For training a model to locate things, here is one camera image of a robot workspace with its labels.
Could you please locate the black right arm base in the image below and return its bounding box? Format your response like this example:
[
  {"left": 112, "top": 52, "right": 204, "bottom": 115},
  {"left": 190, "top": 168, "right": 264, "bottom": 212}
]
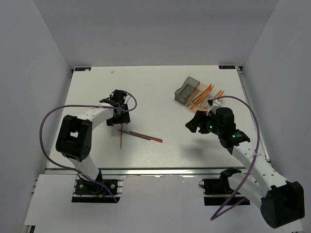
[{"left": 198, "top": 167, "right": 242, "bottom": 206}]

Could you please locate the yellow plastic knife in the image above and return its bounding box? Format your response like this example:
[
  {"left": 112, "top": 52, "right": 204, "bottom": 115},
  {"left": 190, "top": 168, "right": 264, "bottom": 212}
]
[{"left": 193, "top": 84, "right": 212, "bottom": 105}]

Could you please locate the smoky grey plastic container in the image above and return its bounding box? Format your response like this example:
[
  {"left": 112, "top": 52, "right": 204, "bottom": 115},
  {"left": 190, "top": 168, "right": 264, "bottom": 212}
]
[{"left": 174, "top": 77, "right": 200, "bottom": 105}]

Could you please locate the blue plastic knife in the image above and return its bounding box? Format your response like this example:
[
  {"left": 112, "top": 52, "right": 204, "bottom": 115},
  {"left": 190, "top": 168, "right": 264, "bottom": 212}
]
[{"left": 192, "top": 85, "right": 212, "bottom": 103}]

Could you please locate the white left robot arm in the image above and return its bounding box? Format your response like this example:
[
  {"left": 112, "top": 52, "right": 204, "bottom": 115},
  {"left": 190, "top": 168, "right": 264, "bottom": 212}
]
[{"left": 55, "top": 89, "right": 130, "bottom": 194}]

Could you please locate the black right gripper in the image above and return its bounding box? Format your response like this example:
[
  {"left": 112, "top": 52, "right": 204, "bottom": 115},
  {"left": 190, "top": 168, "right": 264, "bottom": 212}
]
[{"left": 185, "top": 111, "right": 223, "bottom": 136}]

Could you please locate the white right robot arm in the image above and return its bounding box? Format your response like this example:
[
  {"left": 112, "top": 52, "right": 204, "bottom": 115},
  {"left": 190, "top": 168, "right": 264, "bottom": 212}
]
[{"left": 185, "top": 107, "right": 305, "bottom": 229}]

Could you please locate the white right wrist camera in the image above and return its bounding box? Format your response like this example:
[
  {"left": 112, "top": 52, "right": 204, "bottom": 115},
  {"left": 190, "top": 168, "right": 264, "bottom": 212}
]
[{"left": 207, "top": 100, "right": 222, "bottom": 114}]

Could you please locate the orange plastic knife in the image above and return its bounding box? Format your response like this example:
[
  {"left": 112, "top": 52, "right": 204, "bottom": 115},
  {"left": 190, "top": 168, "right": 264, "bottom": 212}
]
[{"left": 190, "top": 85, "right": 213, "bottom": 109}]

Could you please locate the yellow plastic fork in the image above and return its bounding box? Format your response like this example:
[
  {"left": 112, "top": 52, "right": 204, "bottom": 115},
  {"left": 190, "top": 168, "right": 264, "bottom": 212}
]
[
  {"left": 212, "top": 90, "right": 224, "bottom": 100},
  {"left": 204, "top": 90, "right": 223, "bottom": 110}
]

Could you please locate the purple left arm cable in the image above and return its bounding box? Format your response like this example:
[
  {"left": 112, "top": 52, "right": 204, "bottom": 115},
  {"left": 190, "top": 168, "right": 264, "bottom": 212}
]
[{"left": 39, "top": 91, "right": 137, "bottom": 203}]

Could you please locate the blue corner label sticker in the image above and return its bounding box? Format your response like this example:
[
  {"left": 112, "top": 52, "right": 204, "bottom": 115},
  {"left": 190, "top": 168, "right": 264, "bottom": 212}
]
[
  {"left": 218, "top": 65, "right": 236, "bottom": 69},
  {"left": 74, "top": 67, "right": 91, "bottom": 72}
]

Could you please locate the clear plastic container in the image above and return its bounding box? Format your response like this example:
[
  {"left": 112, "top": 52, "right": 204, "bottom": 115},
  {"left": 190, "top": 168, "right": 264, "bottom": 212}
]
[{"left": 198, "top": 90, "right": 225, "bottom": 113}]

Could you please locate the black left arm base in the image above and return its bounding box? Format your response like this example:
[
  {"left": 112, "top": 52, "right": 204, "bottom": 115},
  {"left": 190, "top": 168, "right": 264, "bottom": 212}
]
[{"left": 71, "top": 178, "right": 123, "bottom": 203}]

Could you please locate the blue chopstick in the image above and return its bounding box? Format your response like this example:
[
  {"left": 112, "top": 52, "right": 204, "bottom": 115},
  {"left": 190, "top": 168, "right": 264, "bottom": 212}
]
[
  {"left": 118, "top": 130, "right": 151, "bottom": 141},
  {"left": 129, "top": 131, "right": 163, "bottom": 142}
]

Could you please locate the amber plastic container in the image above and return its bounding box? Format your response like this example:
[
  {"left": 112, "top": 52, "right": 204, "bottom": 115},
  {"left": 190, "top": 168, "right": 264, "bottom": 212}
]
[{"left": 186, "top": 83, "right": 214, "bottom": 112}]

